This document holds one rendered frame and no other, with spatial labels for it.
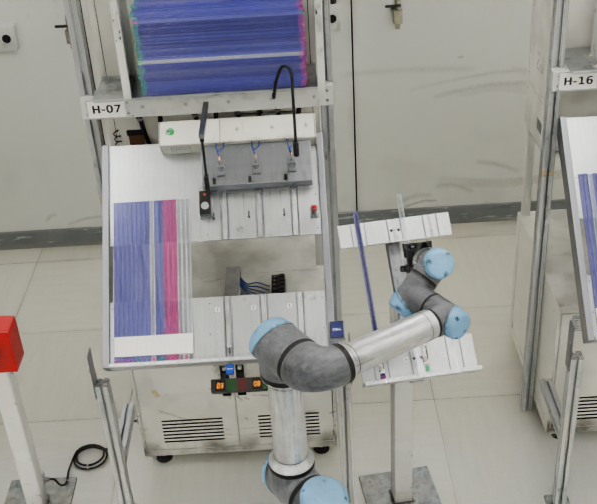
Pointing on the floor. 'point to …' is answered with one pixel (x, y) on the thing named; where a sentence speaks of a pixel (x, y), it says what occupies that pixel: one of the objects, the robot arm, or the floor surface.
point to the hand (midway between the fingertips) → (410, 266)
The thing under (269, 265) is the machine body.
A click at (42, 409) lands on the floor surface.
